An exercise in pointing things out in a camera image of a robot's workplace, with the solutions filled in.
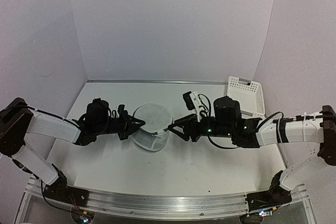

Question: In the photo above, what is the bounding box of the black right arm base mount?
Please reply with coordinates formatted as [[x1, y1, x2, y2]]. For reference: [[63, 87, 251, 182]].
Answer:
[[245, 170, 292, 213]]

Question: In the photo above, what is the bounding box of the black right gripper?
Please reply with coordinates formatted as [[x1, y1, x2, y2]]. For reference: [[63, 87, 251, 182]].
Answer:
[[169, 113, 234, 143]]

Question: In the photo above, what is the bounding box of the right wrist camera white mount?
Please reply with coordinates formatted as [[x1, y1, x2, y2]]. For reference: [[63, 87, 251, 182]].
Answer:
[[182, 91, 210, 122]]

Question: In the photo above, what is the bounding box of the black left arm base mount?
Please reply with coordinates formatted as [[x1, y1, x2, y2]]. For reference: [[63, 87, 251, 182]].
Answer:
[[42, 164, 89, 207]]

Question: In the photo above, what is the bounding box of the white mesh laundry bag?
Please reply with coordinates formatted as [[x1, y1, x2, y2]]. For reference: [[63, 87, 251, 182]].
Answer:
[[131, 103, 173, 152]]

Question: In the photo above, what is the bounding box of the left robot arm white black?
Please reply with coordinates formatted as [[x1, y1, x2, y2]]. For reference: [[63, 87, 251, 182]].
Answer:
[[1, 98, 145, 201]]

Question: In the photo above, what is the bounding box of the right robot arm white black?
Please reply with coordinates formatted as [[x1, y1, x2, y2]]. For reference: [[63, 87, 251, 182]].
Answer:
[[169, 96, 335, 205]]

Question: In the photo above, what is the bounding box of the aluminium table front rail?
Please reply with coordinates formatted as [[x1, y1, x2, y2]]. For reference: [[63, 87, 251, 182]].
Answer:
[[25, 179, 307, 220]]

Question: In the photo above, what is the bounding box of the white plastic basket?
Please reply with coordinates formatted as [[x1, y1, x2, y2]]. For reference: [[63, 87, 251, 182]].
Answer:
[[227, 76, 265, 118]]

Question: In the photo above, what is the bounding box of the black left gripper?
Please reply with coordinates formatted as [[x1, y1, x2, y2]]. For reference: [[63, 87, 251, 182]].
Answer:
[[94, 109, 145, 141]]

